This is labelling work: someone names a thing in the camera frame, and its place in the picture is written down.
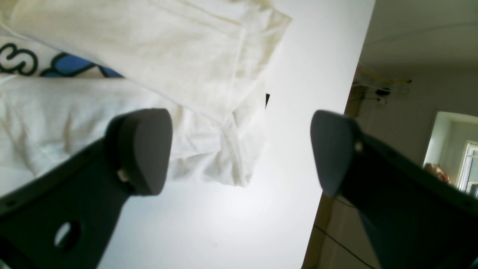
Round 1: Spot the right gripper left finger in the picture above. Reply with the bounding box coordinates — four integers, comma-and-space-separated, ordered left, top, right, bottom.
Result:
0, 108, 173, 269

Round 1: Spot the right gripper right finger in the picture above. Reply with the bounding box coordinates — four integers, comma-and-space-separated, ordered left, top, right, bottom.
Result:
310, 110, 478, 269

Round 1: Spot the white printed T-shirt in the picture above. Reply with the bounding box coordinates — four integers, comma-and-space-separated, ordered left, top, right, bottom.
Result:
0, 0, 292, 192

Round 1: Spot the black shirt label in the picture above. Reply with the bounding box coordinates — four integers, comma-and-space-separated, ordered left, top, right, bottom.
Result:
264, 93, 270, 109

